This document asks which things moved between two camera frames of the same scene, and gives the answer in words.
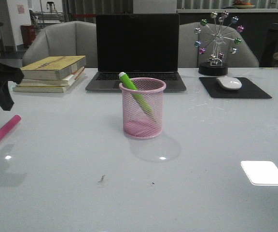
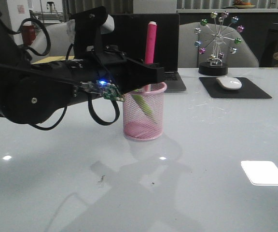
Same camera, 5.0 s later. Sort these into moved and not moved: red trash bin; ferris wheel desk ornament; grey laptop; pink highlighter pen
Moved: pink highlighter pen
Not moved: ferris wheel desk ornament; red trash bin; grey laptop
